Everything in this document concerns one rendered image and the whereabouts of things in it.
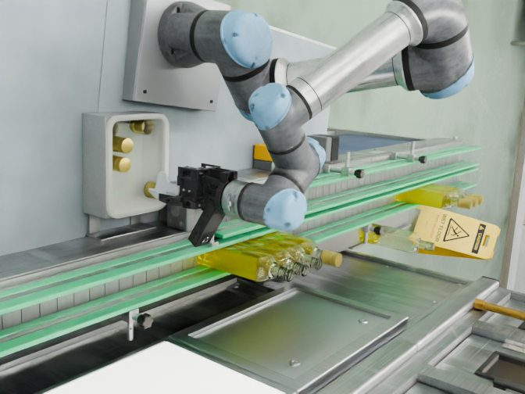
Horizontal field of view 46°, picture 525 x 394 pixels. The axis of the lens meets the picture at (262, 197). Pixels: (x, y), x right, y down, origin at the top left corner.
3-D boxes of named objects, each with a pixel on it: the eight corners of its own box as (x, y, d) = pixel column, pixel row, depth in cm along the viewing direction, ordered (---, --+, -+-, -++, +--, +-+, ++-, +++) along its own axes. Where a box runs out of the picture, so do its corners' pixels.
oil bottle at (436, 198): (394, 200, 235) (467, 213, 219) (395, 185, 234) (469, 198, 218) (401, 198, 240) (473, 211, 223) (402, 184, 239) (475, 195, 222)
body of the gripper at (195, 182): (200, 162, 129) (245, 170, 122) (199, 202, 131) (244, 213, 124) (173, 166, 123) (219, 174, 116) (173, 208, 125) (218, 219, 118)
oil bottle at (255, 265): (195, 263, 151) (265, 285, 138) (196, 241, 150) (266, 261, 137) (211, 259, 155) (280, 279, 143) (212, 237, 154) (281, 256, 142)
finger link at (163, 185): (149, 167, 130) (185, 172, 126) (149, 195, 132) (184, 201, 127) (140, 169, 128) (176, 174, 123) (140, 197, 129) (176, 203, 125)
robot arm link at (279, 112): (474, -36, 112) (266, 119, 102) (480, 16, 119) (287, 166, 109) (427, -46, 121) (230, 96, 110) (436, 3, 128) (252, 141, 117)
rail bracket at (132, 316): (98, 331, 131) (141, 351, 123) (98, 300, 129) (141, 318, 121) (113, 325, 134) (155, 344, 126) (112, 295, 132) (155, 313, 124)
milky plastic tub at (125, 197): (83, 213, 138) (108, 220, 132) (82, 112, 133) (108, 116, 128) (143, 202, 151) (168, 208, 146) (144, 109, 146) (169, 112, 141)
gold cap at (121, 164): (105, 155, 138) (119, 158, 135) (118, 153, 141) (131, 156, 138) (106, 171, 139) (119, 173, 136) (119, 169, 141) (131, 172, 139)
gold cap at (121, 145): (108, 136, 137) (121, 137, 135) (121, 135, 140) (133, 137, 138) (108, 152, 138) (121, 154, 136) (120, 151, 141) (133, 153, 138)
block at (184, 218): (164, 227, 150) (184, 233, 145) (164, 188, 148) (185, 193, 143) (174, 224, 152) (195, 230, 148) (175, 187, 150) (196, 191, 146)
